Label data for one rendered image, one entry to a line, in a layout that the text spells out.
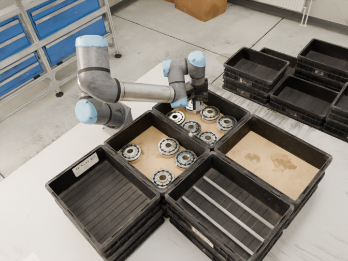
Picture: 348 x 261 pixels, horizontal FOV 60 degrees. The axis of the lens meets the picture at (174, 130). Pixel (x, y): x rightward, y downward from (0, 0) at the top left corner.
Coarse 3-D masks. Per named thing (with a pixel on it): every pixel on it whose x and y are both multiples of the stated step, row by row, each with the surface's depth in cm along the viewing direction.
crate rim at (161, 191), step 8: (144, 112) 150; (152, 112) 150; (136, 120) 147; (176, 128) 141; (112, 136) 141; (104, 144) 138; (200, 144) 134; (112, 152) 135; (208, 152) 131; (136, 168) 128; (144, 176) 125; (152, 184) 122; (168, 184) 121; (160, 192) 119
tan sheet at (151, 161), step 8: (152, 128) 156; (144, 136) 153; (152, 136) 153; (160, 136) 152; (144, 144) 149; (152, 144) 149; (144, 152) 146; (152, 152) 146; (144, 160) 143; (152, 160) 143; (160, 160) 142; (168, 160) 142; (144, 168) 140; (152, 168) 139; (160, 168) 139; (168, 168) 139; (176, 168) 138; (176, 176) 136
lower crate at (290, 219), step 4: (320, 180) 130; (316, 188) 139; (312, 192) 138; (308, 196) 126; (304, 200) 124; (304, 204) 134; (300, 208) 133; (296, 212) 123; (292, 216) 120; (288, 220) 122; (292, 220) 130; (288, 224) 129; (284, 228) 128
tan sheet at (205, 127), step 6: (180, 108) 165; (186, 114) 162; (192, 114) 161; (198, 114) 161; (222, 114) 160; (186, 120) 159; (198, 120) 158; (204, 126) 155; (210, 126) 154; (216, 132) 152
